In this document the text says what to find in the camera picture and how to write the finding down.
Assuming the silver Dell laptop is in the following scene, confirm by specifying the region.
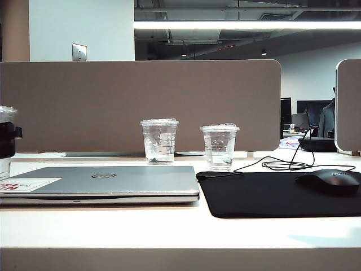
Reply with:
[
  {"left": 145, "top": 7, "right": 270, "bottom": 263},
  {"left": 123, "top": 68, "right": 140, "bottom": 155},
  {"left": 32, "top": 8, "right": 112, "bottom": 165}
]
[{"left": 0, "top": 165, "right": 200, "bottom": 206}]

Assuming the wide brown desk divider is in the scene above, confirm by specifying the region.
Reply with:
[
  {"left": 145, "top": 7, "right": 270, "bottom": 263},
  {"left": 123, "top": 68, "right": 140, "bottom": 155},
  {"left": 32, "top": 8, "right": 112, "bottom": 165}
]
[{"left": 0, "top": 59, "right": 283, "bottom": 155}]

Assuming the colourful printed paper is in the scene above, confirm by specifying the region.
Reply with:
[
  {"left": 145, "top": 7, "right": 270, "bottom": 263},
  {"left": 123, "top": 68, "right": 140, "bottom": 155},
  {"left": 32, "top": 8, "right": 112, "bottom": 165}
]
[{"left": 279, "top": 137, "right": 305, "bottom": 150}]

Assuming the wide black monitor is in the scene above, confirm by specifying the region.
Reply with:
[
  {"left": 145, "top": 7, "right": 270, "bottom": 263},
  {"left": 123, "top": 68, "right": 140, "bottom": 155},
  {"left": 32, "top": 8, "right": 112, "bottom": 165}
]
[{"left": 296, "top": 100, "right": 333, "bottom": 131}]

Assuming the narrow brown desk divider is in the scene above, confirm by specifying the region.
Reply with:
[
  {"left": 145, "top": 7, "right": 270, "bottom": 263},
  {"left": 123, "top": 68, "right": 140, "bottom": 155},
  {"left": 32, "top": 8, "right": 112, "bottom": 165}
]
[{"left": 335, "top": 59, "right": 361, "bottom": 156}]

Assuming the black mouse pad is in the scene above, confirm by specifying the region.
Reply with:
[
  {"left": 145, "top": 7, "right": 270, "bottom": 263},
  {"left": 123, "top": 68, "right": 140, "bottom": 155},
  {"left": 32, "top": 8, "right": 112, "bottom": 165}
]
[{"left": 195, "top": 170, "right": 361, "bottom": 219}]

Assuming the black bag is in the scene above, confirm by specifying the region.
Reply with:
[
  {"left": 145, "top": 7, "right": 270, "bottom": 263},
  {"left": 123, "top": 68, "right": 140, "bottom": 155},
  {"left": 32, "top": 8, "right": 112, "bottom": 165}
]
[{"left": 298, "top": 137, "right": 338, "bottom": 152}]

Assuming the black mouse cable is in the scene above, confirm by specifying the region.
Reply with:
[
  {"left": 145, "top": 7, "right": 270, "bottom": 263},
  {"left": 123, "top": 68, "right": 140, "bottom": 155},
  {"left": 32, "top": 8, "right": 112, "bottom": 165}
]
[{"left": 233, "top": 128, "right": 356, "bottom": 173}]

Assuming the white ceiling light strip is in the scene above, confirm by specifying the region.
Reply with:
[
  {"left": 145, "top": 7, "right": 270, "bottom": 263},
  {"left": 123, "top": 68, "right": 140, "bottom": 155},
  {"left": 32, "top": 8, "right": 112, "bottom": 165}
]
[{"left": 133, "top": 21, "right": 361, "bottom": 30}]

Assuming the grey jacket on chair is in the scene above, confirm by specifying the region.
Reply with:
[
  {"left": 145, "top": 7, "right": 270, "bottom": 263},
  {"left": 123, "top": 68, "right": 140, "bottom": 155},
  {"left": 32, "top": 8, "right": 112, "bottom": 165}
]
[{"left": 319, "top": 98, "right": 336, "bottom": 138}]

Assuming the medium clear plastic cup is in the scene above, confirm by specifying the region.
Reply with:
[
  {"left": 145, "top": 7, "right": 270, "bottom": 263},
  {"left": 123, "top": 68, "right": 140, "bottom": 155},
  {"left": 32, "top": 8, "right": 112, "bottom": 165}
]
[{"left": 139, "top": 118, "right": 180, "bottom": 165}]

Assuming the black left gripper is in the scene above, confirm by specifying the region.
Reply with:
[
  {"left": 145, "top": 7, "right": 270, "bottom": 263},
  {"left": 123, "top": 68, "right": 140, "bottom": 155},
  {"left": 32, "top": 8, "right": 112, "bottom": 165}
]
[{"left": 0, "top": 121, "right": 23, "bottom": 159}]

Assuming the metal wall switch plate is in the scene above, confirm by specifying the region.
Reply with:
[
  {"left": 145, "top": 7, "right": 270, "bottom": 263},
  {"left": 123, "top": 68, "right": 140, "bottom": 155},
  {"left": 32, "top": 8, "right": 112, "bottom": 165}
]
[{"left": 72, "top": 43, "right": 88, "bottom": 62}]

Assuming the small clear plastic cup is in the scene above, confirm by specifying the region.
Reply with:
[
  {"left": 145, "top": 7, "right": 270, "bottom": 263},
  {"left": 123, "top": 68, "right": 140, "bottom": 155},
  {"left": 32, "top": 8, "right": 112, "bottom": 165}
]
[{"left": 200, "top": 123, "right": 241, "bottom": 172}]

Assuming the narrow black monitor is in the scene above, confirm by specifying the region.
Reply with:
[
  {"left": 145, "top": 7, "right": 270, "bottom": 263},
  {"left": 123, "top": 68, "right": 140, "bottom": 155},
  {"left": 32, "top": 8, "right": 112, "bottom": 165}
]
[{"left": 280, "top": 97, "right": 292, "bottom": 132}]

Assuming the large clear plastic cup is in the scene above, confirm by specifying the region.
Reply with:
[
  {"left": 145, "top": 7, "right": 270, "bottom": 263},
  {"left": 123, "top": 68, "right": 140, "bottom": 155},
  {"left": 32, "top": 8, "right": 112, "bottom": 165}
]
[{"left": 0, "top": 105, "right": 18, "bottom": 181}]

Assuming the black computer mouse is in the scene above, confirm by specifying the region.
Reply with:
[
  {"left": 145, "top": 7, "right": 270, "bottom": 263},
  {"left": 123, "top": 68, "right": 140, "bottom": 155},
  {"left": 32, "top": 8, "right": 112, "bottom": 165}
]
[{"left": 294, "top": 169, "right": 360, "bottom": 195}]

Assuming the red white laptop sticker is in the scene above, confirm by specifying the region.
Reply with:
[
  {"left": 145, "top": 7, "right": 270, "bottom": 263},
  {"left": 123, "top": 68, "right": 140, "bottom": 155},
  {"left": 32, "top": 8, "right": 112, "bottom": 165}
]
[{"left": 0, "top": 177, "right": 63, "bottom": 194}]

